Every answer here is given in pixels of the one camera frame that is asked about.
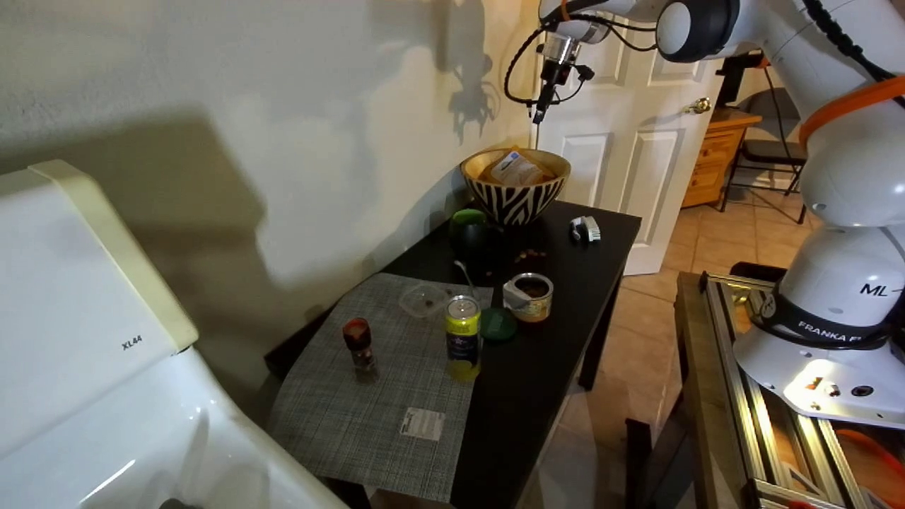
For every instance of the dark green cup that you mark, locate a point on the dark green cup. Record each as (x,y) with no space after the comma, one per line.
(466,231)

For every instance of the red cap spice bottle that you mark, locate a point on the red cap spice bottle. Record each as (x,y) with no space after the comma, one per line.
(360,351)

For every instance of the round tub with dark contents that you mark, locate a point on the round tub with dark contents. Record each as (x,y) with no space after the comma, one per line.
(527,298)

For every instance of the brass door knob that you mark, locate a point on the brass door knob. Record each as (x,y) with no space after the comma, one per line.
(698,107)

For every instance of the black chair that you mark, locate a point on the black chair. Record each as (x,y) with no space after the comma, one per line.
(767,142)

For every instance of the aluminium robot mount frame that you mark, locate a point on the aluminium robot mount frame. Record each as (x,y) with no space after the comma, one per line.
(725,397)

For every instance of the grey woven placemat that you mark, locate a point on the grey woven placemat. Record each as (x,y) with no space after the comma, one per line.
(376,414)

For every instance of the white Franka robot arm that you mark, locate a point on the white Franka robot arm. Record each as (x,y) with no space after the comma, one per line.
(849,180)

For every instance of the black side table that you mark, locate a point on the black side table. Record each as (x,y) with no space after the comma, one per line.
(555,313)

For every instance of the white panel door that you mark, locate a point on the white panel door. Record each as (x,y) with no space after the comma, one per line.
(639,142)

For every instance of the small white card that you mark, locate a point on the small white card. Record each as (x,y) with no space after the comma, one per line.
(421,425)

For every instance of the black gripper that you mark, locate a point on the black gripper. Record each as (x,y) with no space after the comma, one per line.
(561,45)

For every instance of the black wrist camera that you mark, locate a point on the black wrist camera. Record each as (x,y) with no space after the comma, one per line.
(581,76)

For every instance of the zebra pattern wooden bowl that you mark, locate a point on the zebra pattern wooden bowl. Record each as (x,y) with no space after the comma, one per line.
(513,200)

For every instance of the green round lid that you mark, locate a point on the green round lid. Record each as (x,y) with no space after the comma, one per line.
(499,326)

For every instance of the wooden cabinet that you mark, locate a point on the wooden cabinet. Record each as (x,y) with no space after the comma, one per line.
(712,161)

